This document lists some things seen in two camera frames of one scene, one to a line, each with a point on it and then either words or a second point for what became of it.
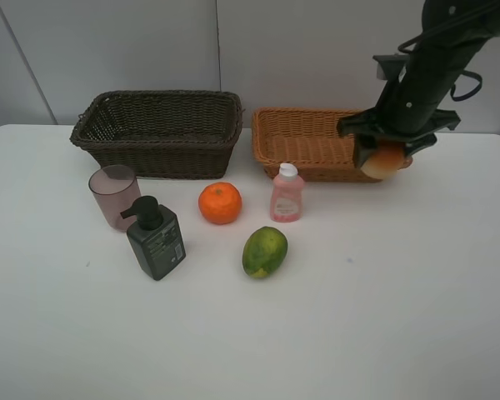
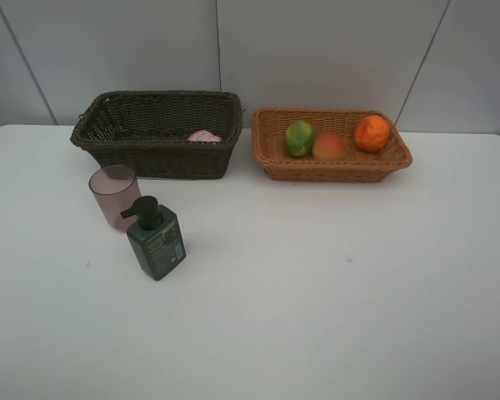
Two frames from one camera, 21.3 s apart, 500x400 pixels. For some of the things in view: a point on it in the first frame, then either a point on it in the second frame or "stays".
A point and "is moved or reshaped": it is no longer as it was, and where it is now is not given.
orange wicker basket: (304, 145) stays
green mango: (264, 250) to (299, 138)
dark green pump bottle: (155, 237) stays
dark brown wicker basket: (162, 133) stays
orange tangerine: (220, 202) is moved or reshaped
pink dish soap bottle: (287, 194) to (203, 136)
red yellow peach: (387, 159) to (329, 146)
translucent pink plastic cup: (115, 188) stays
